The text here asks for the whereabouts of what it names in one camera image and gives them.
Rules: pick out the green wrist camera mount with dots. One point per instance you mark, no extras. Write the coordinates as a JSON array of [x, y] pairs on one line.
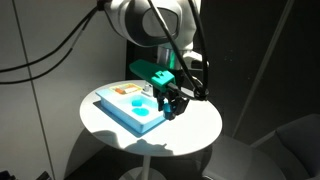
[[158, 76]]

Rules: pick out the round white table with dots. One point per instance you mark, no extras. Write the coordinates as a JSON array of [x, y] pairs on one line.
[[198, 127]]

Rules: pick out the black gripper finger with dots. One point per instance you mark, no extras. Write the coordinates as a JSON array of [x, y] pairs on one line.
[[172, 115], [160, 101]]

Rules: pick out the blue toy sink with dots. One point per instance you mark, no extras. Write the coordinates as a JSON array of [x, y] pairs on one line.
[[121, 107]]

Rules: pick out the small blue cup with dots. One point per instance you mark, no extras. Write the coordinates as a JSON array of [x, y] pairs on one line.
[[167, 108]]

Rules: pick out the small item in sink basin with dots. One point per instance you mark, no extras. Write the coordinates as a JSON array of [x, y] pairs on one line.
[[137, 103]]

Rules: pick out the blue bowl in sink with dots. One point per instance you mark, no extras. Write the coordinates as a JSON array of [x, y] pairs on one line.
[[140, 111]]

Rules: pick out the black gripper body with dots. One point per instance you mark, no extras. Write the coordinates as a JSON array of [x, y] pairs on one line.
[[173, 98]]

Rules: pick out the grey toy faucet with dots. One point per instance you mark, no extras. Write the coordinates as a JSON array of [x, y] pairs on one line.
[[148, 90]]

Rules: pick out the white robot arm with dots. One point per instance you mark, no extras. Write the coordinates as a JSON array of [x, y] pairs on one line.
[[169, 26]]

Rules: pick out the grey office chair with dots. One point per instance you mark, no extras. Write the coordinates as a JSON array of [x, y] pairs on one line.
[[289, 152]]

